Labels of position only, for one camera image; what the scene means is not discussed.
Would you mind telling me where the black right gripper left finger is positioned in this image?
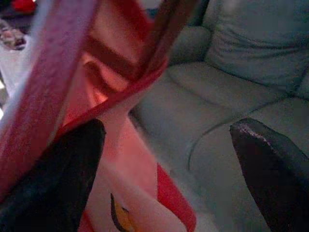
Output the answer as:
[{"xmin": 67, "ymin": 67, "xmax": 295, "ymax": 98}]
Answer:
[{"xmin": 0, "ymin": 117, "xmax": 107, "ymax": 232}]

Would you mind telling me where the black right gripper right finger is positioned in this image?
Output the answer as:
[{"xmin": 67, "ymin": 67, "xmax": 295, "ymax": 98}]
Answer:
[{"xmin": 229, "ymin": 117, "xmax": 309, "ymax": 232}]

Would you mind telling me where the green leather sofa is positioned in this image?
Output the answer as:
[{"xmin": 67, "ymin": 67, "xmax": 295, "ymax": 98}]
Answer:
[{"xmin": 129, "ymin": 0, "xmax": 309, "ymax": 232}]

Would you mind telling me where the pink garment with red trim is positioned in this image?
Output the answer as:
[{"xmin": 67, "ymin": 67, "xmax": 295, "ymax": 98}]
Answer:
[{"xmin": 54, "ymin": 0, "xmax": 197, "ymax": 232}]

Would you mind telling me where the red and white shirt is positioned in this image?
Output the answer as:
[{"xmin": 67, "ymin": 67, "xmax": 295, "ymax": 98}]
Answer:
[{"xmin": 12, "ymin": 0, "xmax": 38, "ymax": 13}]

